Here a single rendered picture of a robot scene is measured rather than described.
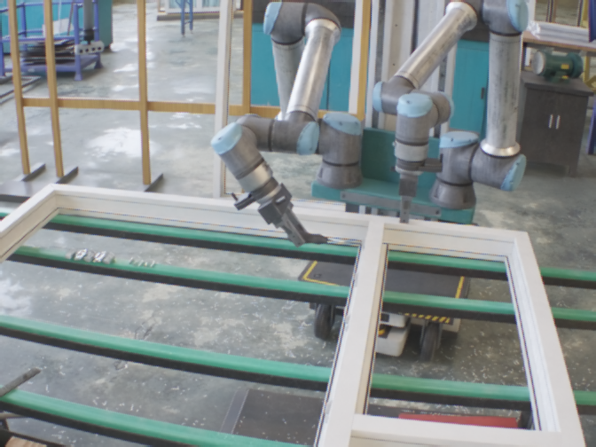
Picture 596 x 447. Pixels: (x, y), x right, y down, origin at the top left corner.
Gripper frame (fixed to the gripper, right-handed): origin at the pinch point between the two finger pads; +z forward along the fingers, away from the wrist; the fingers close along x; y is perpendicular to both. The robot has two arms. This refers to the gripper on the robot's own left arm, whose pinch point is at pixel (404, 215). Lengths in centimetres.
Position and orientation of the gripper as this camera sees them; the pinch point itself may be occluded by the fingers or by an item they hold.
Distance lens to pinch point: 185.1
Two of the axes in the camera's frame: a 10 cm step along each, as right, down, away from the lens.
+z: -0.3, 9.0, 4.3
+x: -1.8, 4.2, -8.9
